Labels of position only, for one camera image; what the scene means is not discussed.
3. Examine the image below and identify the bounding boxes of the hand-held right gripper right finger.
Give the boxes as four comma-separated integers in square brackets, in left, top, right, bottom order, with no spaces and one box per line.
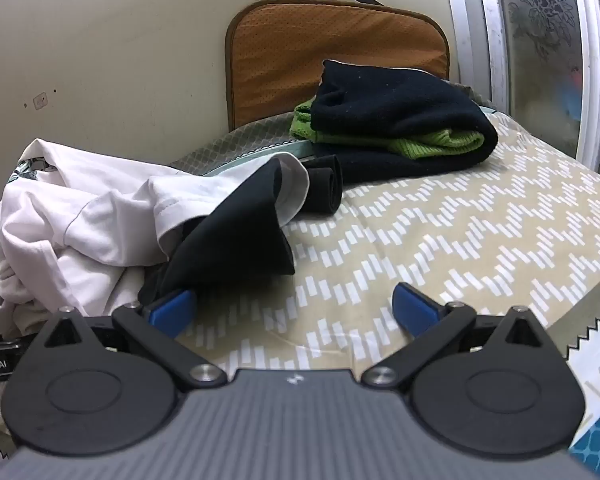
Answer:
[361,282,552,391]

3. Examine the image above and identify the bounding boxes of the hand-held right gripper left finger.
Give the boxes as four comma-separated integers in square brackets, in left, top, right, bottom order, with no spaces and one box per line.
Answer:
[37,289,228,391]

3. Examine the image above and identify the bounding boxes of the black cloth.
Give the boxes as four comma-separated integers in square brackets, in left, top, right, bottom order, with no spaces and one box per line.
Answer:
[139,160,297,311]

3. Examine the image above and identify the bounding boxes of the white shirt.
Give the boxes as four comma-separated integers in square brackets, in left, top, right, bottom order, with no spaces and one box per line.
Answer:
[0,137,311,343]

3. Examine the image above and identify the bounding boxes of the beige zigzag bed sheet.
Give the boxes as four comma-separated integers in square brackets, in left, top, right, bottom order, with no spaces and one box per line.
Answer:
[177,110,600,376]

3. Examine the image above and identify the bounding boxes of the folded black garment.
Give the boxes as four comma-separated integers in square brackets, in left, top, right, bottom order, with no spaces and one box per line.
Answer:
[300,135,499,182]

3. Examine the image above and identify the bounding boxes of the rolled black socks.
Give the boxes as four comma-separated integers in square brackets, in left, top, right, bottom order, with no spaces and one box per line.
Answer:
[302,155,345,216]

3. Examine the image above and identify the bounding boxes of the folded green garment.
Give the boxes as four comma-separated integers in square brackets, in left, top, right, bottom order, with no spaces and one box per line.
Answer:
[289,100,486,161]

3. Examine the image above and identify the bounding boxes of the white paper bag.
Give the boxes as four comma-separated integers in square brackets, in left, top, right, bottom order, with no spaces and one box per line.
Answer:
[550,300,600,441]

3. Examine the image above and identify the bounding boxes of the folded black sweater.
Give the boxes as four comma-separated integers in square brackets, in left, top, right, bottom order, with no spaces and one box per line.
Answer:
[309,60,499,158]

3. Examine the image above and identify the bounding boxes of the orange cushion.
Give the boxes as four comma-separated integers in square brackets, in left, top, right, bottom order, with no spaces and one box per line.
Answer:
[224,0,451,131]

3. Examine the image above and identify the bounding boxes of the frosted glass window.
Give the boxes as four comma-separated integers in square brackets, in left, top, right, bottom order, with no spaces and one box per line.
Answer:
[442,0,600,176]

